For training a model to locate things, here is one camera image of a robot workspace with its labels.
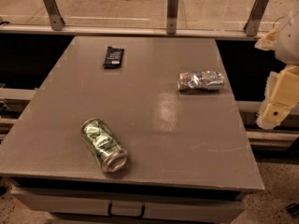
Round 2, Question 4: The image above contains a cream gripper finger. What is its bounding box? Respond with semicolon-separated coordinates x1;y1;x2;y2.
254;28;278;51
256;64;299;130

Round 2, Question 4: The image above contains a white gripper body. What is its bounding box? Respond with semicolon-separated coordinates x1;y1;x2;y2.
275;2;299;65

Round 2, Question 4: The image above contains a crushed silver redbull can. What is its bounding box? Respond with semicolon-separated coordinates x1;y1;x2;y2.
178;71;225;91

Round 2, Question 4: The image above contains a crushed green can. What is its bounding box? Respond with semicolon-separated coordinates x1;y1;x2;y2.
81;118;128;173

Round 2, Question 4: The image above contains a dark blue snack packet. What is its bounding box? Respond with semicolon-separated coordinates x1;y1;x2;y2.
103;46;124;69

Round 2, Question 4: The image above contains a grey drawer front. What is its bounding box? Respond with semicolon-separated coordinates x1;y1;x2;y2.
11;187;244;224

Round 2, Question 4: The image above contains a right metal rail bracket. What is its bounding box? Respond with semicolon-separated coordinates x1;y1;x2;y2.
244;0;269;36

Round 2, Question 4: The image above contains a black drawer handle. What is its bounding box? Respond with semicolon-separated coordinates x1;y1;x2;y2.
107;203;146;218

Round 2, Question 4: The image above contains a left metal rail bracket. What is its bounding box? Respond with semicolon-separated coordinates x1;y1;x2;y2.
43;0;65;31

